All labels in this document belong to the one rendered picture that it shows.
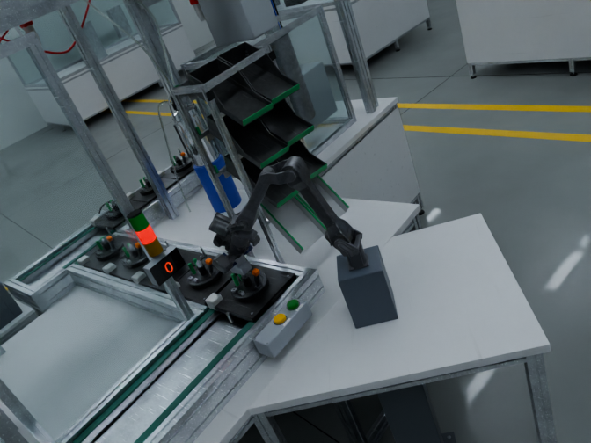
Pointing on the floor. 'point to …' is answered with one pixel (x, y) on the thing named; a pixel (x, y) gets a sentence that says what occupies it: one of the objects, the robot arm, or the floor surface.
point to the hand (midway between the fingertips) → (234, 257)
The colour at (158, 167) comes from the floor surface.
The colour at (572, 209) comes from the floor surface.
